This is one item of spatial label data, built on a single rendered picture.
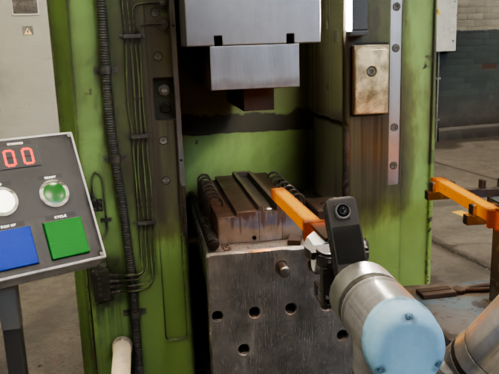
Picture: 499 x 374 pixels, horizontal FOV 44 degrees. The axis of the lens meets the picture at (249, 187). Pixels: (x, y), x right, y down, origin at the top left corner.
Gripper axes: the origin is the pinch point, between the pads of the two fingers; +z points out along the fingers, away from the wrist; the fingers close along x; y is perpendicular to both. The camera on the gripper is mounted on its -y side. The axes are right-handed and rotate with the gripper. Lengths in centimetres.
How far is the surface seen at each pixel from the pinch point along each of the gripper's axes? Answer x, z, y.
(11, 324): -58, 31, 25
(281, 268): -0.4, 31.7, 18.8
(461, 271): 149, 232, 112
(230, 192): -8, 62, 8
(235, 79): -7.6, 42.3, -22.4
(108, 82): -36, 54, -22
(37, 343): -89, 190, 110
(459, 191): 38.3, 27.3, 2.8
